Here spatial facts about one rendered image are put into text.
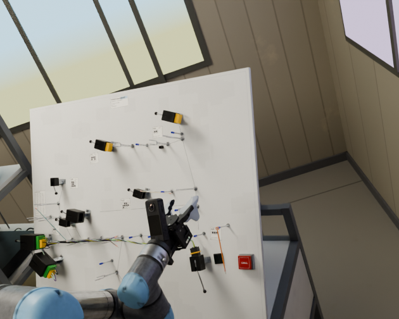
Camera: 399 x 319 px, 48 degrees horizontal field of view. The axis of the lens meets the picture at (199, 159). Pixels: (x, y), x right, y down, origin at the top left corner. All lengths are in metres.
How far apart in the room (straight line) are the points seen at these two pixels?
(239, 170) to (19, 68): 2.37
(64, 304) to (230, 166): 1.05
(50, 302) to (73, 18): 2.86
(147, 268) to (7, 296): 0.36
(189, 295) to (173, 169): 0.52
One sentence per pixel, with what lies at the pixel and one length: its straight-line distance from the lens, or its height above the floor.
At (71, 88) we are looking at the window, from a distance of 3.67.
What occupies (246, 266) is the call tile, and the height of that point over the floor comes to 1.11.
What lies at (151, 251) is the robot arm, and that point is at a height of 1.59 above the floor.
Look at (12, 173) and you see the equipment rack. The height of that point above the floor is 1.46.
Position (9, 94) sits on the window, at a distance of 3.82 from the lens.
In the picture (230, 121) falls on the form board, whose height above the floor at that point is 1.54.
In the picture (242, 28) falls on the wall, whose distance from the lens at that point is 3.52.
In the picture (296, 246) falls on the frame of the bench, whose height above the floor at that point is 0.80.
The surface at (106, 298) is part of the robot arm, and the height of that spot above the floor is 1.53.
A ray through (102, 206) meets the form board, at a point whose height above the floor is 1.29.
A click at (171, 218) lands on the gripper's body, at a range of 1.23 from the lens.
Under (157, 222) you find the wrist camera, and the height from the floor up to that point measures 1.62.
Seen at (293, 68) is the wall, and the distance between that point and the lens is 3.69.
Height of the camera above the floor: 2.27
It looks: 28 degrees down
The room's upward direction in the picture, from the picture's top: 21 degrees counter-clockwise
